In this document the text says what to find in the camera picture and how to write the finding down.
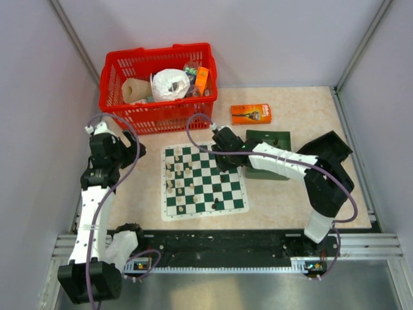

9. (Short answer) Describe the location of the green snack packet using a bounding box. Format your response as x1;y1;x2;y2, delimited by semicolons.
183;61;199;84

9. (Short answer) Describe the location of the black tray lid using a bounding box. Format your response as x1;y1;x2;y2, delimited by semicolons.
297;130;353;163

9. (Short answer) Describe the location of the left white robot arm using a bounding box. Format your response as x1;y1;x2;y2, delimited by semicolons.
57;121;146;305

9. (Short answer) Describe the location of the white toilet paper roll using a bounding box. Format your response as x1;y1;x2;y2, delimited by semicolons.
150;68;190;102

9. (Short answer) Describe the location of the green white chess mat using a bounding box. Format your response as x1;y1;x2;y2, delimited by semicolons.
161;143;249;222

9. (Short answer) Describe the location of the orange razor box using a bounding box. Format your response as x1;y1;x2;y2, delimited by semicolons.
230;103;272;125

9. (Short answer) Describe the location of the green piece tray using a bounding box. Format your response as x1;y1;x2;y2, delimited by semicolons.
245;130;291;181

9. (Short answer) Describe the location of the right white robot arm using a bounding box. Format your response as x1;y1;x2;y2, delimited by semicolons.
210;125;354;256

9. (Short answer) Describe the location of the orange carton in basket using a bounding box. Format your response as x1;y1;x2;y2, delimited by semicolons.
195;67;209;95

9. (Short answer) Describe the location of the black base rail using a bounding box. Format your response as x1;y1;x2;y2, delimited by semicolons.
132;229;338;268

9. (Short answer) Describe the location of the red plastic shopping basket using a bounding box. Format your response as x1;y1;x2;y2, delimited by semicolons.
99;43;218;134

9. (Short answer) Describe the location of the beige paper roll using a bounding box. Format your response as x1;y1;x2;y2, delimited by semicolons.
121;78;152;104

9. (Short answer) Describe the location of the dark pawn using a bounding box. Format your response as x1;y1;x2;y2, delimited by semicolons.
211;198;219;210

